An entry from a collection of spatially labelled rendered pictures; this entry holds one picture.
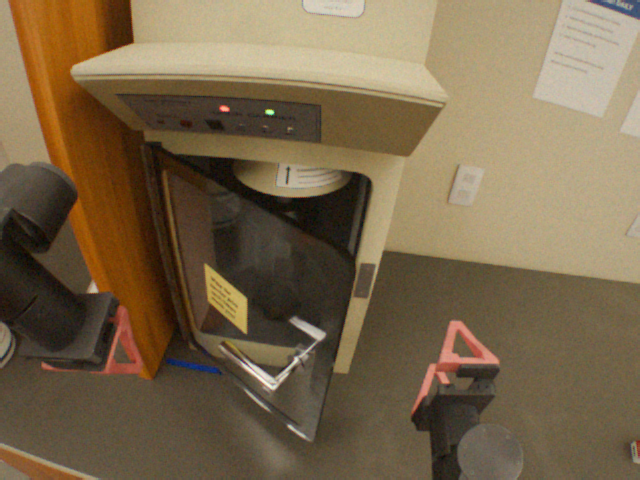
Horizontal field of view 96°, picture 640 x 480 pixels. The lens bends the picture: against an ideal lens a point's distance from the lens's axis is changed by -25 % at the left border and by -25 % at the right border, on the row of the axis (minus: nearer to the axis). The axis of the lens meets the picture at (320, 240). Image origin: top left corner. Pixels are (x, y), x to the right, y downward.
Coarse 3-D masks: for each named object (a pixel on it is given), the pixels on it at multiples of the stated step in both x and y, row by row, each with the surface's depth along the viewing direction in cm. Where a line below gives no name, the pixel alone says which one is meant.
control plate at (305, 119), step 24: (120, 96) 29; (144, 96) 29; (168, 96) 29; (192, 96) 29; (144, 120) 35; (168, 120) 35; (192, 120) 34; (240, 120) 34; (264, 120) 33; (288, 120) 33; (312, 120) 32
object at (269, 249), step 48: (192, 192) 39; (240, 192) 34; (192, 240) 44; (240, 240) 37; (288, 240) 32; (192, 288) 51; (240, 288) 41; (288, 288) 35; (336, 288) 31; (192, 336) 62; (240, 336) 48; (288, 336) 40; (336, 336) 34; (240, 384) 59; (288, 384) 46
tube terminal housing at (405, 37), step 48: (144, 0) 32; (192, 0) 32; (240, 0) 32; (288, 0) 31; (384, 0) 31; (432, 0) 30; (336, 48) 34; (384, 48) 34; (192, 144) 42; (240, 144) 42; (288, 144) 41; (384, 192) 44; (384, 240) 49
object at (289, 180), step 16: (240, 160) 50; (256, 160) 47; (240, 176) 49; (256, 176) 47; (272, 176) 47; (288, 176) 46; (304, 176) 47; (320, 176) 48; (336, 176) 49; (272, 192) 47; (288, 192) 47; (304, 192) 47; (320, 192) 48
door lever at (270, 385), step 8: (224, 344) 42; (232, 344) 42; (224, 352) 41; (232, 352) 41; (240, 352) 41; (232, 360) 41; (240, 360) 40; (248, 360) 40; (288, 360) 42; (296, 360) 41; (240, 368) 40; (248, 368) 39; (256, 368) 40; (288, 368) 40; (296, 368) 41; (304, 368) 41; (256, 376) 39; (264, 376) 39; (272, 376) 39; (280, 376) 39; (288, 376) 40; (264, 384) 38; (272, 384) 38; (280, 384) 39; (264, 392) 39; (272, 392) 38
